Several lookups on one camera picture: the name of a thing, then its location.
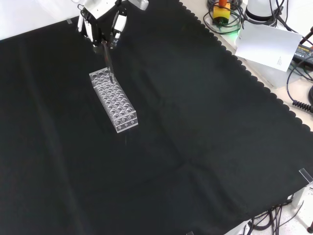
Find yellow stop button box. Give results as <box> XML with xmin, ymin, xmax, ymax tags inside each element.
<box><xmin>212</xmin><ymin>0</ymin><xmax>231</xmax><ymax>25</ymax></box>

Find black bench cloth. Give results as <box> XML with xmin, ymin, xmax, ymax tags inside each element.
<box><xmin>0</xmin><ymin>0</ymin><xmax>313</xmax><ymax>235</ymax></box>

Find black cable bundle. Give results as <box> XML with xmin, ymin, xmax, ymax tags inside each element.
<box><xmin>242</xmin><ymin>195</ymin><xmax>313</xmax><ymax>235</ymax></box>

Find grey table bracket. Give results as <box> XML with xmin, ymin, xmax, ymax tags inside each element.
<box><xmin>290</xmin><ymin>183</ymin><xmax>313</xmax><ymax>210</ymax></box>

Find black power adapter yellow label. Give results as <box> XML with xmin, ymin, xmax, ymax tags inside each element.
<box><xmin>291</xmin><ymin>45</ymin><xmax>313</xmax><ymax>65</ymax></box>

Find green cable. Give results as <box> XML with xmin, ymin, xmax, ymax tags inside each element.
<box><xmin>202</xmin><ymin>9</ymin><xmax>243</xmax><ymax>35</ymax></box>

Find clear glass test tube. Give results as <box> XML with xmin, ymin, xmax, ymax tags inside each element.
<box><xmin>101</xmin><ymin>41</ymin><xmax>115</xmax><ymax>84</ymax></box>

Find pale board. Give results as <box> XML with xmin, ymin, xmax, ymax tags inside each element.
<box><xmin>241</xmin><ymin>55</ymin><xmax>290</xmax><ymax>89</ymax></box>

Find clear plastic test tube rack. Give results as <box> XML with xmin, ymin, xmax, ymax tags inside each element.
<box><xmin>89</xmin><ymin>69</ymin><xmax>139</xmax><ymax>134</ymax></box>

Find black coiled cable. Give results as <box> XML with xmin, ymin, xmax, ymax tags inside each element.
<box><xmin>291</xmin><ymin>99</ymin><xmax>313</xmax><ymax>113</ymax></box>

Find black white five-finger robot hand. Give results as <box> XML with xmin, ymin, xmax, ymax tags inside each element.
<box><xmin>77</xmin><ymin>0</ymin><xmax>128</xmax><ymax>49</ymax></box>

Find white paper sheet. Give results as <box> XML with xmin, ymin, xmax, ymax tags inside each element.
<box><xmin>235</xmin><ymin>24</ymin><xmax>303</xmax><ymax>72</ymax></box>

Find black thin cable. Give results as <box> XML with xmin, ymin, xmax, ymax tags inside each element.
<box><xmin>286</xmin><ymin>58</ymin><xmax>313</xmax><ymax>103</ymax></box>

